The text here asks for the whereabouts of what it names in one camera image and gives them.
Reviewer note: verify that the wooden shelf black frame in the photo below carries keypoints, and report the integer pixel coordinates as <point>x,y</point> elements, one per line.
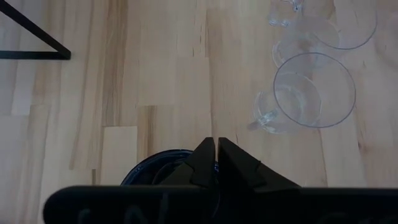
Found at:
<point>31,55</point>

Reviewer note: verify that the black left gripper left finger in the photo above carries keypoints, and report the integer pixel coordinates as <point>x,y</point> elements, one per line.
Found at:
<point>199,174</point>

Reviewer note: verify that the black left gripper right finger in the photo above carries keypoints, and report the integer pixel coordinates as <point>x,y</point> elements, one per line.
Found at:
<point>236,174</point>

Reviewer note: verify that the clear glass cup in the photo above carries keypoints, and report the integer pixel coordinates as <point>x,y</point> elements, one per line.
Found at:
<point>298,102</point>
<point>342,31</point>

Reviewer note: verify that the dark blue mug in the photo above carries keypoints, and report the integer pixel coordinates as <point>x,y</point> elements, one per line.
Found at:
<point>146,171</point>

